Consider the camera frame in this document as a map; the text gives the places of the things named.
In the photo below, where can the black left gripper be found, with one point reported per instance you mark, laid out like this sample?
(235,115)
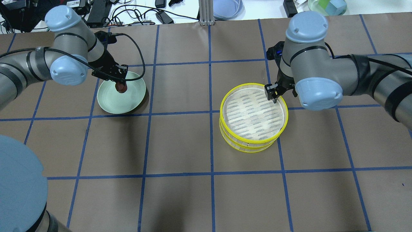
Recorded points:
(108,63)

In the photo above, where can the aluminium frame post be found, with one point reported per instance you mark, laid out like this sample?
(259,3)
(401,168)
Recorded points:
(206,12)

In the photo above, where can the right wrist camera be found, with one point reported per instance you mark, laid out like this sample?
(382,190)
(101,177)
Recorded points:
(275,52)

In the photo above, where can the light blue plate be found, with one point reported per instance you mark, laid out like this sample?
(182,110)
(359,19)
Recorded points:
(227,9)

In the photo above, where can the light green bowl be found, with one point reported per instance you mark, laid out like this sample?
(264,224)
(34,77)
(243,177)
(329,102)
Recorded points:
(111,101)

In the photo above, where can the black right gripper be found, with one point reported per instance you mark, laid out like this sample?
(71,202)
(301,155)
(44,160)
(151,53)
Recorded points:
(283,83)

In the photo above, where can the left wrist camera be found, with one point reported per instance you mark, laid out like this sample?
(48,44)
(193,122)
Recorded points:
(106,37)

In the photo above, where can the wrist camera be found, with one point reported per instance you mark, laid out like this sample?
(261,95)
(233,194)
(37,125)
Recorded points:
(106,37)
(275,52)

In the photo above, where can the clear green bowl with sponges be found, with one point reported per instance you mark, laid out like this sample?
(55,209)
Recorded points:
(328,7)

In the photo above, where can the dark red bun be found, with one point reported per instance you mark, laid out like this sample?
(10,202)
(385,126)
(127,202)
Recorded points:
(121,90)

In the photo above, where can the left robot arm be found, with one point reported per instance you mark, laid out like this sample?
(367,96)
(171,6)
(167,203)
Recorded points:
(24,188)

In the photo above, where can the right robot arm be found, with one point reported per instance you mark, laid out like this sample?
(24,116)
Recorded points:
(320,81)

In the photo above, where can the yellow rimmed steamer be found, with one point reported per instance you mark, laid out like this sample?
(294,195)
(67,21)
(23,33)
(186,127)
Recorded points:
(243,146)
(248,116)

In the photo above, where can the black power adapter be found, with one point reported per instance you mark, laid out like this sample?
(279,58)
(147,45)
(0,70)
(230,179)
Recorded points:
(164,18)

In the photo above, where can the black device box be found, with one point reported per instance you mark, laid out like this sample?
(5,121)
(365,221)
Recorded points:
(99,13)

